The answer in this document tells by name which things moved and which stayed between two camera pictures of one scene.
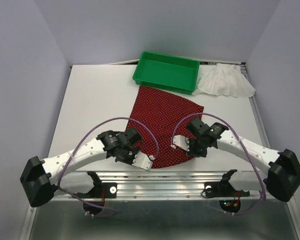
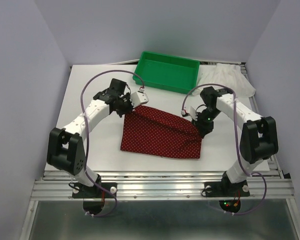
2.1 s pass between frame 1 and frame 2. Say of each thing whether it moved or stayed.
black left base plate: stayed
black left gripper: moved
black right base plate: stayed
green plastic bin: stayed
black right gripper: moved
